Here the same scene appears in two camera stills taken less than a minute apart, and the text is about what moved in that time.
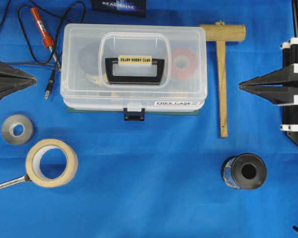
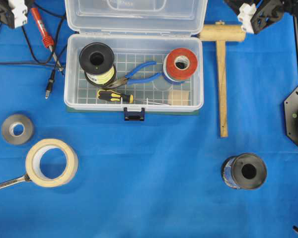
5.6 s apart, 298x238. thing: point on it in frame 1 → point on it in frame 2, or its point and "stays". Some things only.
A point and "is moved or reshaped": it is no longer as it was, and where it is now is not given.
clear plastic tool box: (134, 68) is moved or reshaped
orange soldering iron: (47, 40) stays
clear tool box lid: (134, 62) → (136, 17)
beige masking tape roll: (33, 159) stays
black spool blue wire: (246, 171) stays
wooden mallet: (221, 33) stays
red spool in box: (184, 63) stays
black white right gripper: (295, 54) → (255, 15)
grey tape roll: (29, 129) stays
